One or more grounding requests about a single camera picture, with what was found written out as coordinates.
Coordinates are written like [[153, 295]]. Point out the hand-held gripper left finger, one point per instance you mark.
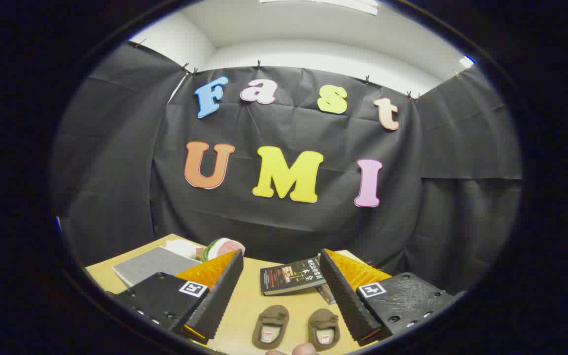
[[220, 296]]

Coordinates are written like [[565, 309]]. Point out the beige cover book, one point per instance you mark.
[[353, 255]]

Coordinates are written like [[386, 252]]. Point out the watermelon slice plush toy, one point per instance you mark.
[[227, 246]]

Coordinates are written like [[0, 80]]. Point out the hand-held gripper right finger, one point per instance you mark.
[[345, 301]]

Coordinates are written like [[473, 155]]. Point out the blue cover book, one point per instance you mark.
[[324, 293]]

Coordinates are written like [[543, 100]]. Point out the grey storage box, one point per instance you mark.
[[151, 264]]

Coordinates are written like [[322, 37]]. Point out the black cover book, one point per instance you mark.
[[289, 276]]

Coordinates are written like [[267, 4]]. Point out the brown fuzzy shoe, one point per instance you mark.
[[324, 318], [270, 315]]

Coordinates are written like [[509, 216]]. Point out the white soft object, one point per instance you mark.
[[180, 248]]

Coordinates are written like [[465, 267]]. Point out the black backdrop cloth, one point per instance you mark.
[[289, 123]]

